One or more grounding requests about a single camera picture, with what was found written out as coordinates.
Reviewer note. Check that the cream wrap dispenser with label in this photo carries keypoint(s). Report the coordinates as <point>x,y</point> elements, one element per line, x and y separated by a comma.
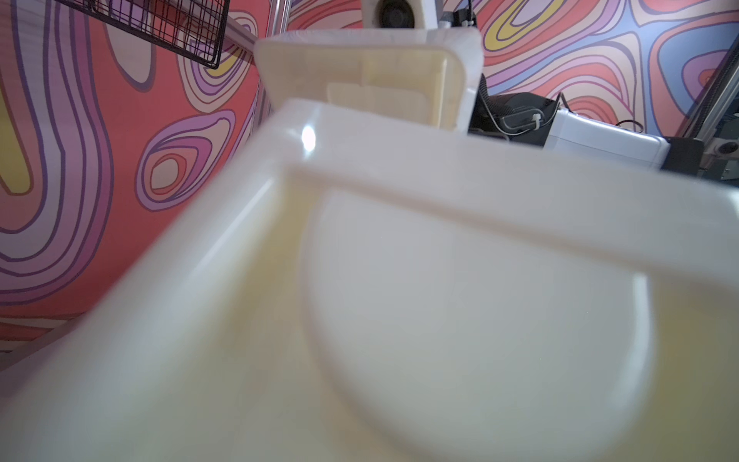
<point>355,287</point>

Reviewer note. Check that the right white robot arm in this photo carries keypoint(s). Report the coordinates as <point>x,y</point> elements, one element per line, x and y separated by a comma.
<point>551,124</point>

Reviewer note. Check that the black wire basket back wall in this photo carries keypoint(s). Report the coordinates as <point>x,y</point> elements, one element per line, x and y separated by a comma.
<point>193,29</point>

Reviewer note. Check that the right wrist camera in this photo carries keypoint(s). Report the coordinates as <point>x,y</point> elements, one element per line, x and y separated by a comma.
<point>401,14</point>

